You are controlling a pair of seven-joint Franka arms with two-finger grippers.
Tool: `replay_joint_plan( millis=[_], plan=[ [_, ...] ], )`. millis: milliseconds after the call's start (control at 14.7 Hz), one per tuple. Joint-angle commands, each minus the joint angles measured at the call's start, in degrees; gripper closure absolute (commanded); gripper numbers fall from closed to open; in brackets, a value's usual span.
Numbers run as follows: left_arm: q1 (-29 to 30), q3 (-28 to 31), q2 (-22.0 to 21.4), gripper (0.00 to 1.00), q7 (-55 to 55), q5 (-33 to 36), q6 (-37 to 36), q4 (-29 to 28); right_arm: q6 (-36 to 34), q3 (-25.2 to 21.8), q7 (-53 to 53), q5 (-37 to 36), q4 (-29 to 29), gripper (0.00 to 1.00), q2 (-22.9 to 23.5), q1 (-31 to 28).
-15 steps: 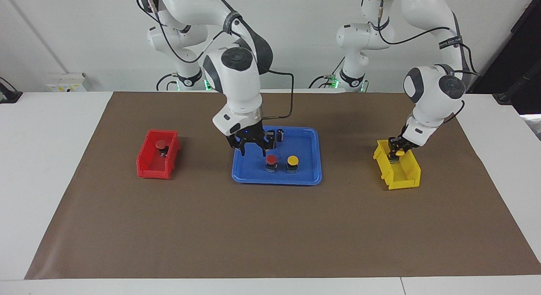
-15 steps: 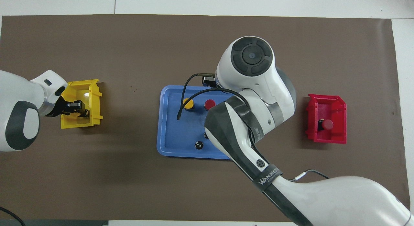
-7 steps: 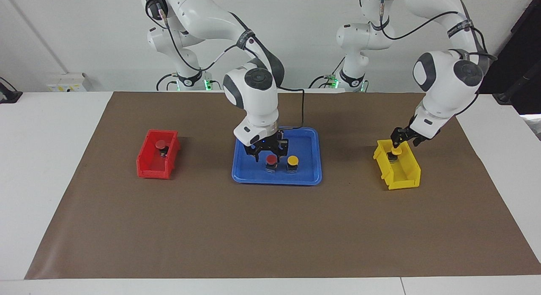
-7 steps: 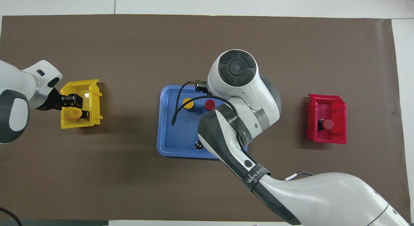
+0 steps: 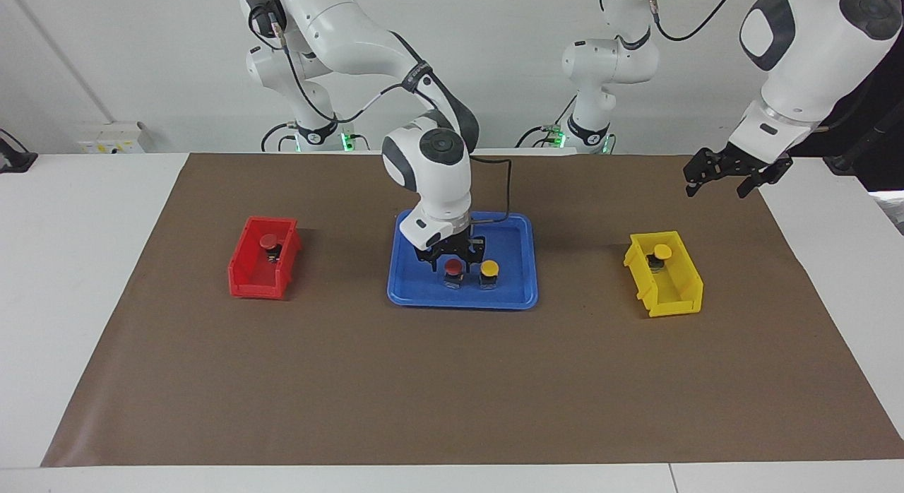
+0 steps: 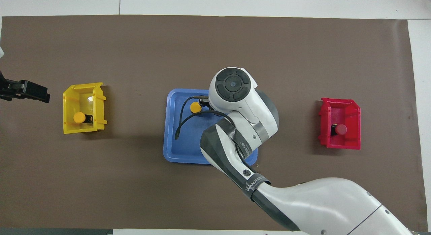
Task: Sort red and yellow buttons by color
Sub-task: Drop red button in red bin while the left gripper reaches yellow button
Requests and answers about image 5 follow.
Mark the white grey object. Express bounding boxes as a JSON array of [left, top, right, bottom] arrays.
[[872, 191, 904, 234]]

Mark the yellow plastic bin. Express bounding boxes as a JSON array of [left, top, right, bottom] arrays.
[[623, 230, 705, 319]]

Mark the black background equipment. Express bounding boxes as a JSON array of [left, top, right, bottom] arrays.
[[791, 27, 904, 191]]

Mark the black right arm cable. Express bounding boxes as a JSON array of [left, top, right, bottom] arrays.
[[268, 13, 513, 225]]

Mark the brown table mat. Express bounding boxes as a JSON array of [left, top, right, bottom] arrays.
[[41, 152, 904, 468]]

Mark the blue plastic tray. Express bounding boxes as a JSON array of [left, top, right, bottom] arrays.
[[386, 210, 540, 311]]

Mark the red plastic bin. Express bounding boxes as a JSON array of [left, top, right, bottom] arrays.
[[227, 216, 303, 300]]

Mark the black clamp stand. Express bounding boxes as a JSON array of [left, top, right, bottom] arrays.
[[0, 129, 38, 174]]

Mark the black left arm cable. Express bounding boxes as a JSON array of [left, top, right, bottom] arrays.
[[646, 0, 741, 43]]

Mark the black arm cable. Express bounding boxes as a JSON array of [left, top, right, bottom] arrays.
[[646, 0, 741, 43], [268, 13, 513, 225]]

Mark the black tripod leg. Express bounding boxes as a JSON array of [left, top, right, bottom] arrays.
[[825, 119, 904, 174]]

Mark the white wall socket box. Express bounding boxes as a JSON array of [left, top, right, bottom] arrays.
[[78, 121, 145, 154]]

